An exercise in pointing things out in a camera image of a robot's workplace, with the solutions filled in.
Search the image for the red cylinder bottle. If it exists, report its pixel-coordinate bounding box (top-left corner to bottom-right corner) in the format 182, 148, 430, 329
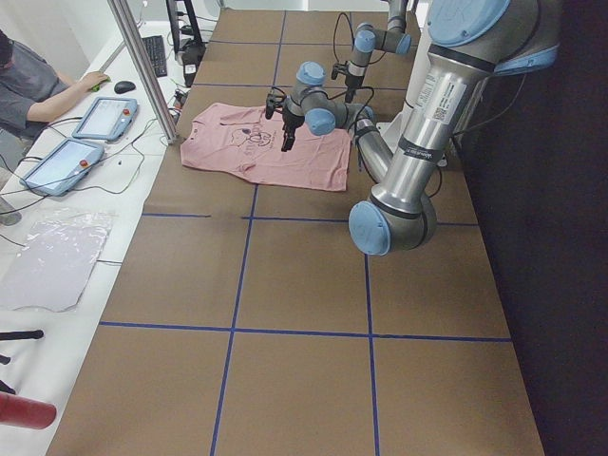
1, 392, 57, 429

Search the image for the lower blue teach pendant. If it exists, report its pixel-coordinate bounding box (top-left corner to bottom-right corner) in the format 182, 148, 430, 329
20, 139, 105, 197

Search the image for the seated person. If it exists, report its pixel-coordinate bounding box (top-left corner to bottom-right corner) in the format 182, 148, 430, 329
1, 34, 109, 141

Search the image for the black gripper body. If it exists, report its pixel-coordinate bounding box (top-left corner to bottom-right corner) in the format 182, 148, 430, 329
282, 98, 304, 137
345, 72, 365, 104

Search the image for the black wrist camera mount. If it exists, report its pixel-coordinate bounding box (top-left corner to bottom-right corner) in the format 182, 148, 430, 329
264, 86, 287, 120

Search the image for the black keyboard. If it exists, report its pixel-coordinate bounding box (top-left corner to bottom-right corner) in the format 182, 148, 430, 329
142, 35, 167, 77

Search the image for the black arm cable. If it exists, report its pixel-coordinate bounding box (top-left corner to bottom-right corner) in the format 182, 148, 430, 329
332, 11, 381, 63

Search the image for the clear plastic bag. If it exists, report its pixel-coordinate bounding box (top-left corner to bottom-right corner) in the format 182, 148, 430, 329
1, 207, 117, 313

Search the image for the pink t-shirt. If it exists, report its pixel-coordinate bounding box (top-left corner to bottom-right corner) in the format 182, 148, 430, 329
180, 103, 351, 192

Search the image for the blue teach pendant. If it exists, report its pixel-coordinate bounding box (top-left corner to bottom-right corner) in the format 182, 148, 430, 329
71, 97, 139, 142
20, 139, 105, 197

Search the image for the upper blue teach pendant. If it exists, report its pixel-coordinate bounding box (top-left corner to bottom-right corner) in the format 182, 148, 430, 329
71, 97, 139, 142

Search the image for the black computer mouse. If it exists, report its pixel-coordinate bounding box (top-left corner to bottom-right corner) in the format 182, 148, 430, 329
113, 81, 136, 94

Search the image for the aluminium frame post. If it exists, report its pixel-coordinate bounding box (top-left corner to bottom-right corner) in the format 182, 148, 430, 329
107, 0, 178, 144

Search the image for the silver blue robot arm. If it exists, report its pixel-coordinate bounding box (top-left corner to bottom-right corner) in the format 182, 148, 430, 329
343, 0, 412, 103
266, 0, 562, 256

